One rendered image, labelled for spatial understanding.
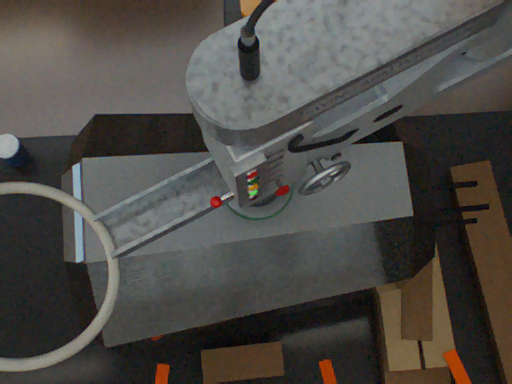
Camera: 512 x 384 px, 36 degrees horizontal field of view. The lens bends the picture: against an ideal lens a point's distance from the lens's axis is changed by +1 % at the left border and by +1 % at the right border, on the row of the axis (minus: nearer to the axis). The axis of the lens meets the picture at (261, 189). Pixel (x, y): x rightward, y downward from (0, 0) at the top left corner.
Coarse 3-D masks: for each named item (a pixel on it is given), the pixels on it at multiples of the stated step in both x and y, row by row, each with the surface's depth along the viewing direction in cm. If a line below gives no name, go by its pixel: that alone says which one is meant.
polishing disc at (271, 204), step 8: (288, 192) 232; (232, 200) 231; (264, 200) 231; (272, 200) 231; (280, 200) 231; (232, 208) 231; (240, 208) 231; (248, 208) 231; (256, 208) 231; (264, 208) 231; (272, 208) 231; (280, 208) 231; (248, 216) 230; (256, 216) 230; (264, 216) 230
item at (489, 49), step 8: (504, 32) 187; (488, 40) 191; (496, 40) 191; (504, 40) 192; (472, 48) 197; (480, 48) 196; (488, 48) 196; (496, 48) 196; (504, 48) 198; (472, 56) 201; (480, 56) 200; (488, 56) 200; (496, 56) 202
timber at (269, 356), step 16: (208, 352) 291; (224, 352) 291; (240, 352) 291; (256, 352) 291; (272, 352) 291; (208, 368) 290; (224, 368) 290; (240, 368) 290; (256, 368) 290; (272, 368) 290
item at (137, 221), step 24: (192, 168) 209; (216, 168) 214; (144, 192) 207; (168, 192) 212; (192, 192) 212; (216, 192) 212; (96, 216) 205; (120, 216) 210; (144, 216) 210; (168, 216) 210; (192, 216) 206; (120, 240) 208; (144, 240) 204
